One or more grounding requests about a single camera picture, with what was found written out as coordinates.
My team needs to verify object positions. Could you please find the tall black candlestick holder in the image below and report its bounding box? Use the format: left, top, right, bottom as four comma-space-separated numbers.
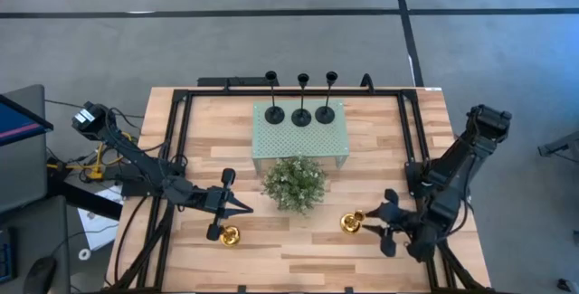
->
314, 71, 339, 126
290, 72, 313, 128
263, 70, 286, 126

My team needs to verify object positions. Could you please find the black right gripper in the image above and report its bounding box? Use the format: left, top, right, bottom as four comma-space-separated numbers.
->
361, 188, 420, 259

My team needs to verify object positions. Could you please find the small black floor object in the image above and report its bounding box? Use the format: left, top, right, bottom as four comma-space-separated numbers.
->
556, 278, 579, 293

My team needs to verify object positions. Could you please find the yellow cable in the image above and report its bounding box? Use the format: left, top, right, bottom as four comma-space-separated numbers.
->
46, 131, 133, 181

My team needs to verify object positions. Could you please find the monitor with blue screen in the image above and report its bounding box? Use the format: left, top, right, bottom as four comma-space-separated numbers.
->
0, 93, 54, 148

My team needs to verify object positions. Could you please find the short gold candle holder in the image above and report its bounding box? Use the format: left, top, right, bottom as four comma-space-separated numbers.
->
339, 209, 366, 235
219, 224, 242, 248

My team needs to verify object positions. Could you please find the white paper sheet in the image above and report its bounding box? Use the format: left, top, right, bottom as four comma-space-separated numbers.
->
76, 185, 124, 252

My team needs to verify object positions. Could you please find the light green perforated metal shelf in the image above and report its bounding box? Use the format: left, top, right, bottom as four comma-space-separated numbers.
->
251, 98, 351, 175

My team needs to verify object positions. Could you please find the black keyboard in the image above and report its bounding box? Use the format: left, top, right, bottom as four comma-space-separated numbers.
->
0, 225, 18, 284

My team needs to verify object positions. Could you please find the black computer mouse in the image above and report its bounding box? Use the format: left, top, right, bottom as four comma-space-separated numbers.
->
22, 255, 59, 294

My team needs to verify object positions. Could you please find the black metal table frame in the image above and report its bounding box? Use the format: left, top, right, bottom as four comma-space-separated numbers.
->
104, 86, 494, 294

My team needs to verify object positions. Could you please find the grey tripod leg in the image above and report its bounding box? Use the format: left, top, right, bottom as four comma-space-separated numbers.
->
536, 129, 579, 164

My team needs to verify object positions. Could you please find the green plant in black pot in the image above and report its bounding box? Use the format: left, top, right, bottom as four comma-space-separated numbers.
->
261, 155, 327, 216

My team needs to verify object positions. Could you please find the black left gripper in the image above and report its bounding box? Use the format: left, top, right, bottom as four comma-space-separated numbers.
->
203, 167, 254, 242

